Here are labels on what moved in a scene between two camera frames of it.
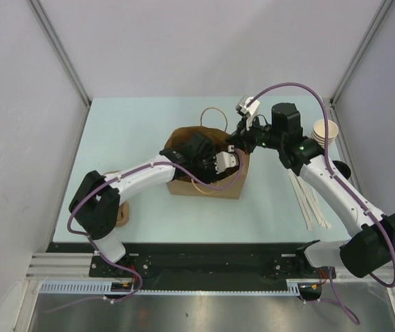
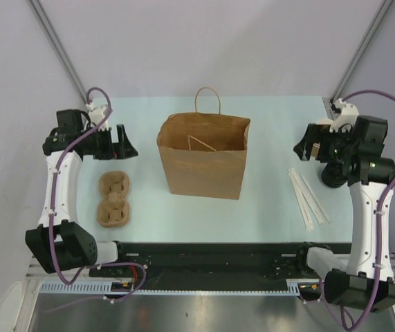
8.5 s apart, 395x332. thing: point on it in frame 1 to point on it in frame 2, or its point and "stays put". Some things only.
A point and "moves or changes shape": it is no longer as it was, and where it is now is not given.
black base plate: [204, 266] stays put
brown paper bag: [177, 137] moves or changes shape
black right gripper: [241, 137] to [315, 133]
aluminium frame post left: [59, 48] stays put
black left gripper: [209, 154] to [125, 149]
